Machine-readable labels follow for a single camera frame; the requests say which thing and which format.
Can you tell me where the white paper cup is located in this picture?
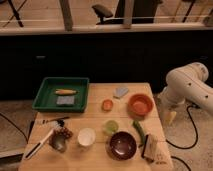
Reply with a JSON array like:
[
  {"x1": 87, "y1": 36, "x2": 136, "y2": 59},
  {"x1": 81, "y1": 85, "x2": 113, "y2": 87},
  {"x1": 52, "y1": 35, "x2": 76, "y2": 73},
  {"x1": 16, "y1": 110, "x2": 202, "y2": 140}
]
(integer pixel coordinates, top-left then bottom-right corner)
[{"x1": 77, "y1": 128, "x2": 96, "y2": 147}]

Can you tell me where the tan scrub brush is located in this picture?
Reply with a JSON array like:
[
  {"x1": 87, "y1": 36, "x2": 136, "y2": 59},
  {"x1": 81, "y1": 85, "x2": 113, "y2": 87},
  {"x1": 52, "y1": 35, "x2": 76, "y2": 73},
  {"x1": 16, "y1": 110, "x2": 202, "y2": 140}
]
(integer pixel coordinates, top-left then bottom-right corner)
[{"x1": 142, "y1": 134, "x2": 158, "y2": 163}]

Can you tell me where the silver metal cup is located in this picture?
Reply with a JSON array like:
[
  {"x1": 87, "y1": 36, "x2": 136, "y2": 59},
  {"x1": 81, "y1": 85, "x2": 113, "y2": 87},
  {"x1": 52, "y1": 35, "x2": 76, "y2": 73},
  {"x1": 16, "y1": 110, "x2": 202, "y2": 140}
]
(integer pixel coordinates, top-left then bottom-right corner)
[{"x1": 49, "y1": 135, "x2": 66, "y2": 153}]

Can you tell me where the dark maroon bowl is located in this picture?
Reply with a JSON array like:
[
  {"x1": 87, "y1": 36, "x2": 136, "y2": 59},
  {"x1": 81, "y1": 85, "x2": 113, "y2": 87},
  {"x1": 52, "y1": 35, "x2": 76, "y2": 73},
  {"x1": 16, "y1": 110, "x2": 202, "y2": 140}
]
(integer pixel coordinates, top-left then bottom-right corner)
[{"x1": 106, "y1": 131, "x2": 137, "y2": 160}]

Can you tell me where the black fork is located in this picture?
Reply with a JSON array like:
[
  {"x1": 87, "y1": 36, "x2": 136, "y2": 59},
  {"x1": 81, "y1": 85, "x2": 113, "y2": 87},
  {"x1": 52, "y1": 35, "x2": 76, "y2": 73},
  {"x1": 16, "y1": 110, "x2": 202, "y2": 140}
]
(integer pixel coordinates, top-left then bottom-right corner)
[{"x1": 41, "y1": 116, "x2": 70, "y2": 124}]

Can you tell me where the yellow corn cob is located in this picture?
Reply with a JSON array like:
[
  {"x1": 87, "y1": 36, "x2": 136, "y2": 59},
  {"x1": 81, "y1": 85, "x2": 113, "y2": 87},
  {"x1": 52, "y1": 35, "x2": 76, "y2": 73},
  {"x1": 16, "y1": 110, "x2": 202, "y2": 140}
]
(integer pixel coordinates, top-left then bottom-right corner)
[{"x1": 55, "y1": 89, "x2": 77, "y2": 95}]

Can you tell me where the black cable left floor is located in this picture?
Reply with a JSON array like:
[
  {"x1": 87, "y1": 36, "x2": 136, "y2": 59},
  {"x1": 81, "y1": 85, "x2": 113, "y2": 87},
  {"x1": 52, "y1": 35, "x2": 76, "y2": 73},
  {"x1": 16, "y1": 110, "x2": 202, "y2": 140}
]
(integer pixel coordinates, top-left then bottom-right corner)
[{"x1": 0, "y1": 112, "x2": 29, "y2": 144}]

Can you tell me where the bunch of brown grapes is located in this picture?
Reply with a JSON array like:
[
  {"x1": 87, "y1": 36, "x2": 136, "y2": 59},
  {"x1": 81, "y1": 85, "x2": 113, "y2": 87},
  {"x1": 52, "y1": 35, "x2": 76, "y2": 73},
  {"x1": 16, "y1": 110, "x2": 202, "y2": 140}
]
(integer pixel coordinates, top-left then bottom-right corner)
[{"x1": 56, "y1": 127, "x2": 73, "y2": 139}]

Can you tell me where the orange plastic bowl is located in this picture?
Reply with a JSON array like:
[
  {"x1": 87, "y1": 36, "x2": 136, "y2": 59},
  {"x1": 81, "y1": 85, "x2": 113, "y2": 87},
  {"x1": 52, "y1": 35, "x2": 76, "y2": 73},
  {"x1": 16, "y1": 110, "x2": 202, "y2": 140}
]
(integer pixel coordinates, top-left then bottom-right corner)
[{"x1": 128, "y1": 93, "x2": 153, "y2": 116}]

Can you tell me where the black floor cable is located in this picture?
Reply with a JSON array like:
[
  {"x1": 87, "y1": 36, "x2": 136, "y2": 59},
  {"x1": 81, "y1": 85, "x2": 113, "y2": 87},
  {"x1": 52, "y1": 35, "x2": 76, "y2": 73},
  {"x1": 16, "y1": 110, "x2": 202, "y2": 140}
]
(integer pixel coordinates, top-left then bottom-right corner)
[{"x1": 165, "y1": 104, "x2": 200, "y2": 171}]

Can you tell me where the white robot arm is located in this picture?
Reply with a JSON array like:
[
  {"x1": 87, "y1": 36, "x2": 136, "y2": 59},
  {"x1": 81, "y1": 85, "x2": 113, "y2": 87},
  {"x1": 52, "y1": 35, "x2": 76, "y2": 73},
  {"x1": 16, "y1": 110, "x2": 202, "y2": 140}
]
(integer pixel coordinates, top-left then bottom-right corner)
[{"x1": 159, "y1": 62, "x2": 213, "y2": 125}]

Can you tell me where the grey sponge in tray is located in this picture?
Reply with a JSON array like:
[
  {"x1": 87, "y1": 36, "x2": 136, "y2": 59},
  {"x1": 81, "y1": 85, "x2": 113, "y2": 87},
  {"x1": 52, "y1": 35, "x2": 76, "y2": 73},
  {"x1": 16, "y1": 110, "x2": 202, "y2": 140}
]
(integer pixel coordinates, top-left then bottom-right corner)
[{"x1": 56, "y1": 96, "x2": 75, "y2": 105}]

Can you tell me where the green chili pepper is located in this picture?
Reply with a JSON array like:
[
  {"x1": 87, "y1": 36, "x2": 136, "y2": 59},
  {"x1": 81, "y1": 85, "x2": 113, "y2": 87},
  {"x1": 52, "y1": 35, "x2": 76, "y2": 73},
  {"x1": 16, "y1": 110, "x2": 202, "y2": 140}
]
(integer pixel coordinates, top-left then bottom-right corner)
[{"x1": 132, "y1": 120, "x2": 146, "y2": 147}]

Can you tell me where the black office chair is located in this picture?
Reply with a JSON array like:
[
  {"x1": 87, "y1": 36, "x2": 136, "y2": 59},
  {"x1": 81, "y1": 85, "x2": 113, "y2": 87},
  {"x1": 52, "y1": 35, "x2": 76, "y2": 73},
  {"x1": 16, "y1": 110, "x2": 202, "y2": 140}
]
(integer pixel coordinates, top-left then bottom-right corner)
[{"x1": 92, "y1": 0, "x2": 161, "y2": 25}]

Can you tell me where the green plastic tray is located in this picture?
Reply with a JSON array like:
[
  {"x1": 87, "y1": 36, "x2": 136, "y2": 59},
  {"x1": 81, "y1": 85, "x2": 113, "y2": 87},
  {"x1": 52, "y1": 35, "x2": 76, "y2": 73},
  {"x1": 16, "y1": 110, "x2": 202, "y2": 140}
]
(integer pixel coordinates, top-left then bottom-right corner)
[{"x1": 32, "y1": 77, "x2": 89, "y2": 113}]

